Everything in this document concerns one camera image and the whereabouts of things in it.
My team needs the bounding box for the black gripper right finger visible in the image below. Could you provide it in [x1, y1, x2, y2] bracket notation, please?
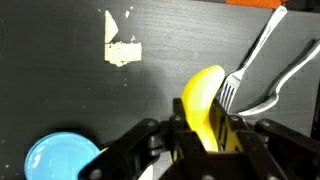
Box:
[209, 99, 320, 180]

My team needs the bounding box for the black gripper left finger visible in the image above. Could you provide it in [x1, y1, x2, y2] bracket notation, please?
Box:
[78, 98, 208, 180]

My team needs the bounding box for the yellow toy banana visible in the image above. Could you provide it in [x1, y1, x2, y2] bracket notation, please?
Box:
[181, 64, 227, 153]

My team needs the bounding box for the silver spoon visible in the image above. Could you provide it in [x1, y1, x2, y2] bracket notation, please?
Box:
[237, 38, 320, 117]

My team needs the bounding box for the small blue plate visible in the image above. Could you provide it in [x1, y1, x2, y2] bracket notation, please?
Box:
[23, 131, 102, 180]

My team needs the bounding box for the silver fork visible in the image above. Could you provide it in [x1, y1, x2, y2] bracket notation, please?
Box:
[217, 4, 289, 113]

